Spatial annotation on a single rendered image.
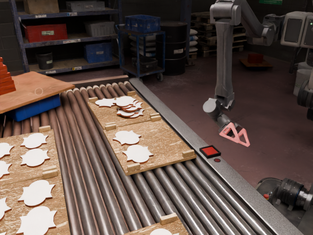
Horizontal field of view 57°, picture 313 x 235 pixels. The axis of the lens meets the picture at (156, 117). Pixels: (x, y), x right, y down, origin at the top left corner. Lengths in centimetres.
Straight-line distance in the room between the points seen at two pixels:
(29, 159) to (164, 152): 62
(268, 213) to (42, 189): 87
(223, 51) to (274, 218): 65
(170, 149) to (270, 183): 122
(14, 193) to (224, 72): 96
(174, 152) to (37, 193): 62
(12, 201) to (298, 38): 145
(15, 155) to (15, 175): 16
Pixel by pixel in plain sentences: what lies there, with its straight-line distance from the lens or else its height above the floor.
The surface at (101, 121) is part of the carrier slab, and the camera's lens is 168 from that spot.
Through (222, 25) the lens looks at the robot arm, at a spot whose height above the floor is 152.
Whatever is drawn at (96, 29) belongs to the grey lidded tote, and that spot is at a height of 77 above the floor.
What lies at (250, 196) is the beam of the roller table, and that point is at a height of 92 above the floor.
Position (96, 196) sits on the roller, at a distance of 119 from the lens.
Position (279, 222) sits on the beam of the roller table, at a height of 91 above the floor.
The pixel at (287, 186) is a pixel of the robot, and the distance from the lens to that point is 219.
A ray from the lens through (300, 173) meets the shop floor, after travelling 309.
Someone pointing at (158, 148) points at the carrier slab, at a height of 94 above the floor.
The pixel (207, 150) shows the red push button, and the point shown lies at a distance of 143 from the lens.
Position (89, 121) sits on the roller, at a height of 92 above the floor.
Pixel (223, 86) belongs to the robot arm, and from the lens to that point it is 125.
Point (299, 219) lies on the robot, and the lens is 220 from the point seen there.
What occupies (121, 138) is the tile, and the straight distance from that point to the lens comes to 148.
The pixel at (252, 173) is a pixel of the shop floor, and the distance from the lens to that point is 293.
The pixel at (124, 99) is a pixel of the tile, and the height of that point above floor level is 100.
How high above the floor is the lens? 170
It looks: 27 degrees down
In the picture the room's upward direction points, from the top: straight up
